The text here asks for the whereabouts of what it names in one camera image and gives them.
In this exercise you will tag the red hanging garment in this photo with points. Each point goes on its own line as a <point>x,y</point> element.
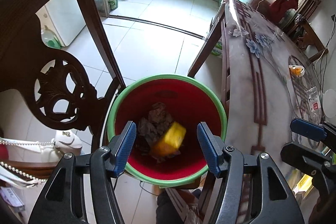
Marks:
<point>284,3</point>

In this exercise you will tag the white plate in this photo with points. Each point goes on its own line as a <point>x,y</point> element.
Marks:
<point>330,106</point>

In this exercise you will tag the plain wooden chair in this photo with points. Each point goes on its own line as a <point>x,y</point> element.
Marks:
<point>312,35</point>

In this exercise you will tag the red bucket green rim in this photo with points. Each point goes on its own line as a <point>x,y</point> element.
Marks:
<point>183,98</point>

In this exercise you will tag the paper wad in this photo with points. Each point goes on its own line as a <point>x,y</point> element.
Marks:
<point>155,121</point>

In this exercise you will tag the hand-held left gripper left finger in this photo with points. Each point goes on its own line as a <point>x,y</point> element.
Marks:
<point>126,148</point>

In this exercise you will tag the green white tissue pack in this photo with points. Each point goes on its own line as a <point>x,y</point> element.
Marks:
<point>217,50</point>

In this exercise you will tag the white refrigerator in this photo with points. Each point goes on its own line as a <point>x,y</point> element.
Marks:
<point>65,19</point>

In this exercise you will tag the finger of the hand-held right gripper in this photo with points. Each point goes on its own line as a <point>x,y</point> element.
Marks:
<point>299,154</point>
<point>307,129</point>

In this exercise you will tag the person's leg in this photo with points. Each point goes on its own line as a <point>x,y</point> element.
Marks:
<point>166,211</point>

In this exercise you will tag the orange snack wrapper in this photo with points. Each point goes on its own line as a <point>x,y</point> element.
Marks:
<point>296,71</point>

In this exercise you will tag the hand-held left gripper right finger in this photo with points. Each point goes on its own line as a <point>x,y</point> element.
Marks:
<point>207,150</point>

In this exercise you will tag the yellow flat packet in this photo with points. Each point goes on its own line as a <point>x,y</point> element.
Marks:
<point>304,183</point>

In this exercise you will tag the carved wooden chair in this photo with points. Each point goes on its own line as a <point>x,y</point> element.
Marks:
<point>26,56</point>

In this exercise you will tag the clear wrapper red label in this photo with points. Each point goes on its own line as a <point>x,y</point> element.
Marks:
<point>315,104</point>

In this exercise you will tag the yellow snack box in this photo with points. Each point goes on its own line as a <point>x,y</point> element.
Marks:
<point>170,140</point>

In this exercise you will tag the green plastic bottle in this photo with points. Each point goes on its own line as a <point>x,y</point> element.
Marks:
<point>51,41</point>

